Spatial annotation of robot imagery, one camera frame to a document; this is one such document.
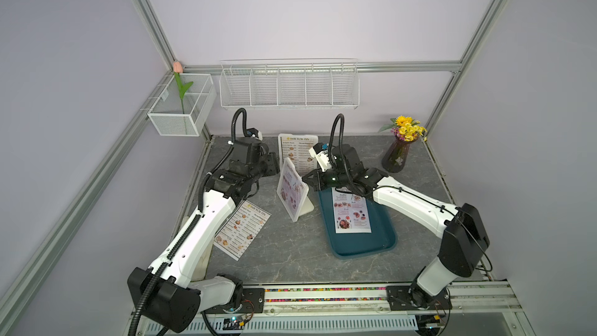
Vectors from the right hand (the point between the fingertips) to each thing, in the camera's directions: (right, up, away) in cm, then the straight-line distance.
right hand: (301, 178), depth 78 cm
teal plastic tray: (+17, -25, +6) cm, 31 cm away
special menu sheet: (+20, -15, +16) cm, 30 cm away
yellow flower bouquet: (+40, +18, +11) cm, 45 cm away
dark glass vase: (+40, +7, +22) cm, 46 cm away
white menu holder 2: (-10, +11, +18) cm, 24 cm away
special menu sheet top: (-4, -5, +7) cm, 9 cm away
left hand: (-9, +6, -2) cm, 12 cm away
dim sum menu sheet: (-24, -21, +11) cm, 34 cm away
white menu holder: (+2, -13, +17) cm, 22 cm away
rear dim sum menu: (-2, +10, +18) cm, 21 cm away
